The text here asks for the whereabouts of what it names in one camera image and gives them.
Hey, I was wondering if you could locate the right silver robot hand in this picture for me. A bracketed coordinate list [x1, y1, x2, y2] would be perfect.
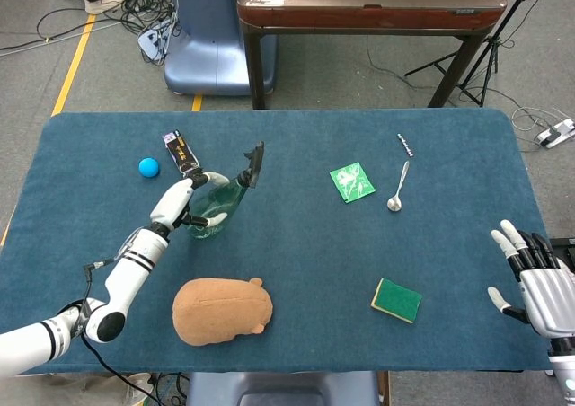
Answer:
[487, 219, 575, 340]

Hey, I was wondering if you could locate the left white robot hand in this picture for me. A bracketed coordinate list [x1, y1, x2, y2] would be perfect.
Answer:
[149, 171, 231, 242]

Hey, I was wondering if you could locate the clear green plastic bottle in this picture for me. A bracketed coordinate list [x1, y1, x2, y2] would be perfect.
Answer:
[186, 140, 265, 240]

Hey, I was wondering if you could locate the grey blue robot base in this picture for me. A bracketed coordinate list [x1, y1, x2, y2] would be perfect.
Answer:
[186, 370, 381, 406]

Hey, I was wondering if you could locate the black tripod stand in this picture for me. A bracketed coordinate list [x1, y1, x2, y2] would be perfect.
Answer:
[403, 0, 540, 108]

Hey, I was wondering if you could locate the blue foam ball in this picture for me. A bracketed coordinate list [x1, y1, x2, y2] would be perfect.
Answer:
[137, 157, 160, 179]

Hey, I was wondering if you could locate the black snack packet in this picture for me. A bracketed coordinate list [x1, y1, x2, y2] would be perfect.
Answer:
[161, 129, 202, 177]

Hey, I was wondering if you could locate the brown capybara plush toy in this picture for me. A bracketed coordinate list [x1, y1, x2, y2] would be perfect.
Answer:
[172, 277, 274, 347]

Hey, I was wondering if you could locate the blue table cloth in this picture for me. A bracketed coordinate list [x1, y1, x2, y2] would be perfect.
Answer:
[0, 108, 553, 375]

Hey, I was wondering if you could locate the green yellow sponge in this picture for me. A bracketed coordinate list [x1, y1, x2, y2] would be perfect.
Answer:
[370, 278, 423, 325]

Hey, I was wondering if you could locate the white power strip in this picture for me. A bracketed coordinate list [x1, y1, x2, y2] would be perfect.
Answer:
[137, 19, 174, 61]
[534, 117, 575, 150]

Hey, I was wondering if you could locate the green foil sachet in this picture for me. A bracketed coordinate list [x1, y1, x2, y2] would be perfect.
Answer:
[329, 162, 376, 204]

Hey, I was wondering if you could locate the silver metal spoon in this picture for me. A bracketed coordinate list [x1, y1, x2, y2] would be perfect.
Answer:
[386, 160, 411, 213]

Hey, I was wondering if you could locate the small beaded stick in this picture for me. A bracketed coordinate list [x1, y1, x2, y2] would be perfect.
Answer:
[396, 132, 416, 159]

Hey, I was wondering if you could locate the brown mahjong table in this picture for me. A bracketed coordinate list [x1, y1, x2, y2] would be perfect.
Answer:
[236, 0, 508, 110]

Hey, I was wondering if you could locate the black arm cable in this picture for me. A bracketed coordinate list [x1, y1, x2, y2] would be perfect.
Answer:
[79, 260, 163, 406]

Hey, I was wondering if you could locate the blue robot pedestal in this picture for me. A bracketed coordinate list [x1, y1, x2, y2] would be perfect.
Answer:
[163, 0, 279, 96]

